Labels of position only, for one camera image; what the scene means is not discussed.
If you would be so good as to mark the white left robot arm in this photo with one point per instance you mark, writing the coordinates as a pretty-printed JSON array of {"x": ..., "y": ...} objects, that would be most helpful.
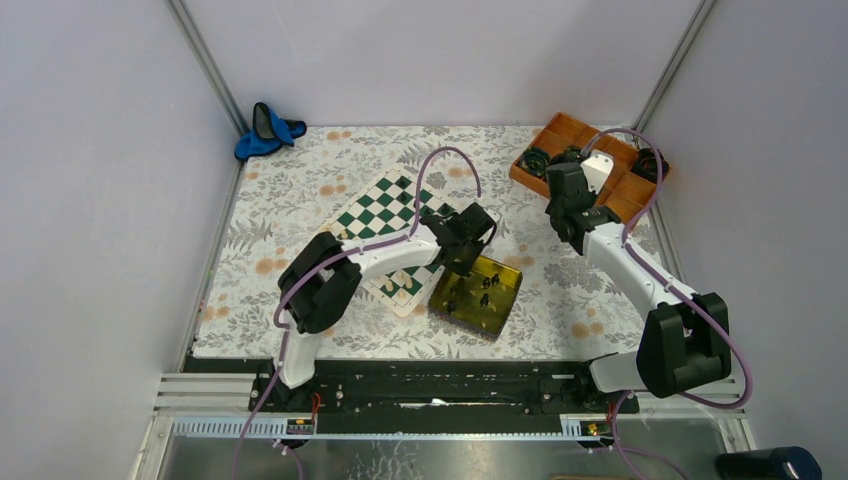
[{"x": 318, "y": 286}]

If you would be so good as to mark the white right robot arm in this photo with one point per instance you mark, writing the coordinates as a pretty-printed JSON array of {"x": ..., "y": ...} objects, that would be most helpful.
[{"x": 683, "y": 343}]

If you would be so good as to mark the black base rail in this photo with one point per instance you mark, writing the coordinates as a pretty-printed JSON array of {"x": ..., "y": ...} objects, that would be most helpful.
[{"x": 428, "y": 396}]

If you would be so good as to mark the aluminium frame post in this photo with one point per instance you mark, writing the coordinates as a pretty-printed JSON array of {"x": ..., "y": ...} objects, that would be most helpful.
[
  {"x": 193, "y": 36},
  {"x": 700, "y": 17}
]

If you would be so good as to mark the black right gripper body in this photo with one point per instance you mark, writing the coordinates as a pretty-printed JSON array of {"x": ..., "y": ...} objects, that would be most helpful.
[{"x": 552, "y": 213}]

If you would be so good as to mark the aluminium frame post right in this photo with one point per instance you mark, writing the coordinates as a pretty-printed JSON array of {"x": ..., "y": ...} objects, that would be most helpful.
[{"x": 700, "y": 17}]

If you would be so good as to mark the aluminium frame post left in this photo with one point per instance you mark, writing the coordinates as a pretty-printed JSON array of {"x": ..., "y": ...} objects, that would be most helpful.
[{"x": 193, "y": 36}]

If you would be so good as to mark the black tape roll middle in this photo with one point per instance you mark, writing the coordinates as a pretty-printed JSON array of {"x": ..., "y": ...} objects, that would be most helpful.
[{"x": 572, "y": 154}]

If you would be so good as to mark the blue black cloth glove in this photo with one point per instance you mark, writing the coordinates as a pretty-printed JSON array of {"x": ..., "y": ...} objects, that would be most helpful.
[{"x": 268, "y": 134}]

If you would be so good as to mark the floral patterned tablecloth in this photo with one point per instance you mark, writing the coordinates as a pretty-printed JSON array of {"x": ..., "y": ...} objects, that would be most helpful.
[{"x": 566, "y": 309}]

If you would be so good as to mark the dark cylinder bottom right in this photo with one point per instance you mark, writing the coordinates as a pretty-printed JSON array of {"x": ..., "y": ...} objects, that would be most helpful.
[{"x": 786, "y": 463}]

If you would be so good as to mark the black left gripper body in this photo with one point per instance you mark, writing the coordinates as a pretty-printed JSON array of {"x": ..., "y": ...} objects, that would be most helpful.
[{"x": 464, "y": 259}]

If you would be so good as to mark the yellow metal tray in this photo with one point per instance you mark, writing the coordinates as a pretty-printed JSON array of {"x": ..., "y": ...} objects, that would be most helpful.
[{"x": 481, "y": 301}]

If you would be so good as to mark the green white chess board mat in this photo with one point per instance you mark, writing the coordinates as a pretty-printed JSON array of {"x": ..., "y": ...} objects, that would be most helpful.
[{"x": 384, "y": 206}]

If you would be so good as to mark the black tape roll right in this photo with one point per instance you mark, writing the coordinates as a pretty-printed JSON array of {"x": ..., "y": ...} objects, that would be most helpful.
[{"x": 645, "y": 165}]

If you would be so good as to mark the black tape roll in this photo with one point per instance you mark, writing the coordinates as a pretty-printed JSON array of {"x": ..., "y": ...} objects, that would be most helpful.
[
  {"x": 534, "y": 161},
  {"x": 645, "y": 165},
  {"x": 572, "y": 154}
]

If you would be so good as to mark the black tape roll left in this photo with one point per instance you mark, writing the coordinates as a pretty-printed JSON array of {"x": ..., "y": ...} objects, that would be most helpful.
[{"x": 534, "y": 161}]

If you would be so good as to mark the orange compartment organizer box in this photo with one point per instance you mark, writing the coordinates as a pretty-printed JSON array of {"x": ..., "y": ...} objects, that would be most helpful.
[{"x": 610, "y": 155}]

